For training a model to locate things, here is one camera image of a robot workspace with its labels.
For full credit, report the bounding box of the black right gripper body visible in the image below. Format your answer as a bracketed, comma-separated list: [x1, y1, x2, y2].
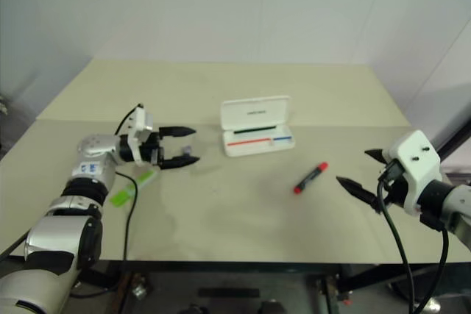
[376, 159, 409, 213]

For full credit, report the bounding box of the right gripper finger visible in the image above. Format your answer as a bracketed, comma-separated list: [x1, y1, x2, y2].
[335, 176, 380, 213]
[364, 148, 388, 165]

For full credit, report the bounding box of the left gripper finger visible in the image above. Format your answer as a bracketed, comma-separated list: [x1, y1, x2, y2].
[158, 126, 197, 142]
[160, 156, 201, 171]

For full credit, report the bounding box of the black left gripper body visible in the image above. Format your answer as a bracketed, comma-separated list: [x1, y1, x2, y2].
[139, 129, 166, 169]

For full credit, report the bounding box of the white pen case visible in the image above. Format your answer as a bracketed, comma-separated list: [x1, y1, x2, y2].
[219, 95, 297, 158]

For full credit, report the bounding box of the black marker with red caps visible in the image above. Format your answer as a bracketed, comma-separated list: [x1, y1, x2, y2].
[293, 161, 329, 196]

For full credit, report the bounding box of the green pen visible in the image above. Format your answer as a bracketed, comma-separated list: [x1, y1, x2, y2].
[109, 168, 157, 209]

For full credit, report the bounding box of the red pen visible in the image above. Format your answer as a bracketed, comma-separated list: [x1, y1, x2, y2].
[227, 138, 272, 147]

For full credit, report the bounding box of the black pen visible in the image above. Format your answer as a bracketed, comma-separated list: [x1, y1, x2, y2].
[234, 125, 277, 135]

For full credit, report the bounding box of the dark rounded shape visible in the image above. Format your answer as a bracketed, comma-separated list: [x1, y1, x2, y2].
[258, 299, 286, 314]

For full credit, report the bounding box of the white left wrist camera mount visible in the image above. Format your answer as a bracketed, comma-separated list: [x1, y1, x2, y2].
[124, 106, 155, 167]

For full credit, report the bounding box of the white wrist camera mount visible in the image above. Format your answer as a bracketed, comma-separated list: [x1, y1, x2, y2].
[387, 129, 442, 216]
[124, 106, 155, 167]

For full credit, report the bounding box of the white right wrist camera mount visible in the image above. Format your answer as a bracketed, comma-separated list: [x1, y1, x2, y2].
[387, 129, 442, 216]

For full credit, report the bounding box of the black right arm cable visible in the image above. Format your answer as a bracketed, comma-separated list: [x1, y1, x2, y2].
[376, 168, 450, 314]

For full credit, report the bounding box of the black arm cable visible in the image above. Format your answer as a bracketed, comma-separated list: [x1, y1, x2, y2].
[376, 168, 450, 314]
[69, 104, 145, 299]

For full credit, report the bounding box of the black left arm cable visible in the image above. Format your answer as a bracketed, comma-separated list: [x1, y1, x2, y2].
[69, 104, 145, 299]

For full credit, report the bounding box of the dark background frame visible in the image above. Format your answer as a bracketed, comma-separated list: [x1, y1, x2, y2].
[436, 106, 471, 186]

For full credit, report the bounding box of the black metal table frame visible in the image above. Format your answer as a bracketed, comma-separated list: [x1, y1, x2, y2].
[79, 260, 419, 295]

